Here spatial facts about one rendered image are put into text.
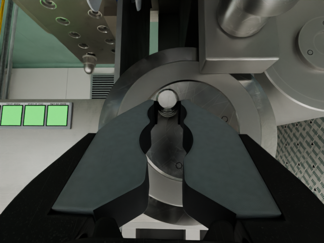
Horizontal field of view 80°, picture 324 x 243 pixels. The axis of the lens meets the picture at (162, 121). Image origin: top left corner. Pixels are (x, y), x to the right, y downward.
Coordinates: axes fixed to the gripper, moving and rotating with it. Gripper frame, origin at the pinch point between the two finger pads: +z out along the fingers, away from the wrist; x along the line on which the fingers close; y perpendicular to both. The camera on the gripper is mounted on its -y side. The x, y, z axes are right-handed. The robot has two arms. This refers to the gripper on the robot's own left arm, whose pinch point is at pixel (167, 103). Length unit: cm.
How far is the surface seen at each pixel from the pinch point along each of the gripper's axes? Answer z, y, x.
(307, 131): 11.7, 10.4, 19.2
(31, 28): 215, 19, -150
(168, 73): 4.5, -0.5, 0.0
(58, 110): 31.5, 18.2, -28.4
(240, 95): 3.3, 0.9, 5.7
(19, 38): 229, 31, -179
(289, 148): 13.7, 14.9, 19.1
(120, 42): 7.8, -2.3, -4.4
